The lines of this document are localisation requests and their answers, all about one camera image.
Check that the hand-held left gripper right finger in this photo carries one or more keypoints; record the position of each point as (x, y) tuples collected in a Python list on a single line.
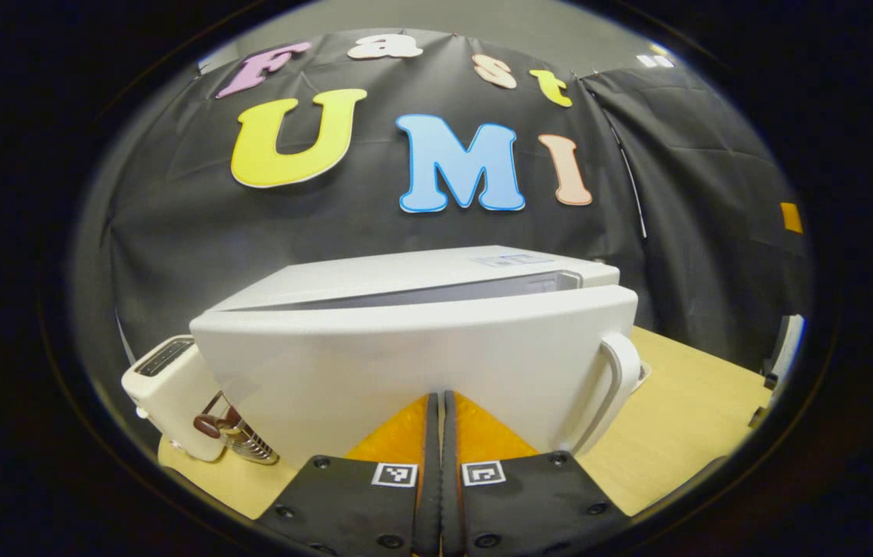
[(451, 480)]

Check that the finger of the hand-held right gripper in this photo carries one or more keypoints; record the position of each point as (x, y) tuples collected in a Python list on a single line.
[(791, 218)]

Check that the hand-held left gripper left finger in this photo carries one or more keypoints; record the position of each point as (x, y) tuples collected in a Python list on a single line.
[(430, 480)]

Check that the white microwave oven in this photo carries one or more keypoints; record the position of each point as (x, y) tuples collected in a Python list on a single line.
[(405, 356)]

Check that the black backdrop cloth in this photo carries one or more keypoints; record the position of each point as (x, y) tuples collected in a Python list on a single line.
[(676, 193)]

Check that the small ceiling light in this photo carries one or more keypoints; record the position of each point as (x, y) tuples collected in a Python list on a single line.
[(654, 59)]

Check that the white toaster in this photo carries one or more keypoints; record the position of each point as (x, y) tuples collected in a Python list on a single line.
[(173, 394)]

